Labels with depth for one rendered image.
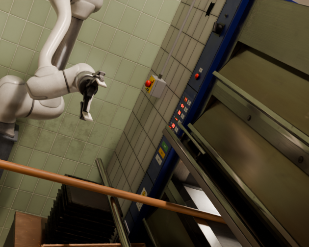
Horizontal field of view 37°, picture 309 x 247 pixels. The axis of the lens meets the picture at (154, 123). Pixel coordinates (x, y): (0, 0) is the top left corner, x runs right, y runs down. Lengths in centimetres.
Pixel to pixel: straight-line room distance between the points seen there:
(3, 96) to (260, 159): 129
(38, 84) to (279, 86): 94
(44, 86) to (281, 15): 97
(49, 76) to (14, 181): 129
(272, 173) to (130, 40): 154
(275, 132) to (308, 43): 32
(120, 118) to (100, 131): 15
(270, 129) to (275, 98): 11
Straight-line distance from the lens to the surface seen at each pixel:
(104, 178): 189
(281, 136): 157
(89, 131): 297
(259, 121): 170
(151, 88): 257
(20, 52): 279
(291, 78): 168
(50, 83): 191
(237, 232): 139
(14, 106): 236
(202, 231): 184
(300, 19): 174
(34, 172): 166
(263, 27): 192
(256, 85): 178
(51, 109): 246
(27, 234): 248
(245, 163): 168
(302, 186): 147
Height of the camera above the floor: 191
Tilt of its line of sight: 14 degrees down
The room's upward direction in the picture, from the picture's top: 25 degrees clockwise
